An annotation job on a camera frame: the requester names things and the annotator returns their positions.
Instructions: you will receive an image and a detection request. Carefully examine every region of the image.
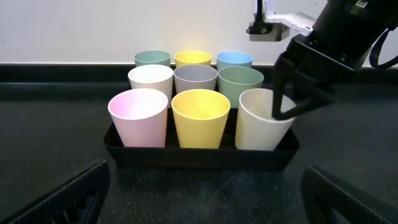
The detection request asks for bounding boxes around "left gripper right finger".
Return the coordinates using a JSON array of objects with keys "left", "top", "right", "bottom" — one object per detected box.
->
[{"left": 300, "top": 165, "right": 398, "bottom": 224}]

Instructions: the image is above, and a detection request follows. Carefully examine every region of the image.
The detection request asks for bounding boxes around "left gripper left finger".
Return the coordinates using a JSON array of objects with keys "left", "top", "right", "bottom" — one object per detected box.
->
[{"left": 0, "top": 159, "right": 112, "bottom": 224}]

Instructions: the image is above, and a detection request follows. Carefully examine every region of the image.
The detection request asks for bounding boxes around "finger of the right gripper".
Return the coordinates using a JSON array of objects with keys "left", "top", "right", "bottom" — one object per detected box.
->
[{"left": 272, "top": 51, "right": 336, "bottom": 122}]

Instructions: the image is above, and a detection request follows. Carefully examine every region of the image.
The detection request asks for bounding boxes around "white cup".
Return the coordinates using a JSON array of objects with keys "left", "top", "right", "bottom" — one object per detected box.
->
[
  {"left": 127, "top": 64, "right": 175, "bottom": 108},
  {"left": 234, "top": 88, "right": 298, "bottom": 152}
]

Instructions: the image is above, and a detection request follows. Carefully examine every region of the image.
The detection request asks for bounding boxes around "yellow cup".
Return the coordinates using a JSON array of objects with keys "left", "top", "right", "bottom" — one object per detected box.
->
[
  {"left": 170, "top": 88, "right": 231, "bottom": 149},
  {"left": 174, "top": 50, "right": 213, "bottom": 68}
]

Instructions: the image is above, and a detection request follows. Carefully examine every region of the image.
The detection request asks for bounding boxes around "green cup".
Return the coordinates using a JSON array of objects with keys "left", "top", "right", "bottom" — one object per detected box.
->
[
  {"left": 134, "top": 50, "right": 172, "bottom": 68},
  {"left": 218, "top": 65, "right": 265, "bottom": 109}
]

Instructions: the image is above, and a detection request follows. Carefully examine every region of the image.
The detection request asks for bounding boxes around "blue cup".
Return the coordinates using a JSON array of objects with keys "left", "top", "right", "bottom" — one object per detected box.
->
[{"left": 216, "top": 50, "right": 254, "bottom": 72}]

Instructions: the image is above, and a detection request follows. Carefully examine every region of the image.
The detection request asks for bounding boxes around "grey cup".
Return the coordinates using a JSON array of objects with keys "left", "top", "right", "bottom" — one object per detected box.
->
[{"left": 173, "top": 63, "right": 218, "bottom": 95}]

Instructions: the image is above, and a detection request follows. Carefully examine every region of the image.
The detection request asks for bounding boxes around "pink cup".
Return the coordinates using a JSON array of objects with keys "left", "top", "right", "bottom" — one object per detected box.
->
[{"left": 107, "top": 88, "right": 169, "bottom": 148}]

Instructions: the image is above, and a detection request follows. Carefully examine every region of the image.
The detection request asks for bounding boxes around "black tray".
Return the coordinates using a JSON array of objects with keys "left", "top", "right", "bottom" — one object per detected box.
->
[{"left": 103, "top": 80, "right": 300, "bottom": 171}]

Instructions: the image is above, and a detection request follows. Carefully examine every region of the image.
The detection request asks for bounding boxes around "black cable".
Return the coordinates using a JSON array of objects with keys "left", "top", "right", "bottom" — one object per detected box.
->
[{"left": 254, "top": 0, "right": 398, "bottom": 70}]

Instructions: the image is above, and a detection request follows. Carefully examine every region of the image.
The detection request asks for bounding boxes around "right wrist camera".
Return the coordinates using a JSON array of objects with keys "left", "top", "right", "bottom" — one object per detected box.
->
[{"left": 246, "top": 0, "right": 317, "bottom": 43}]

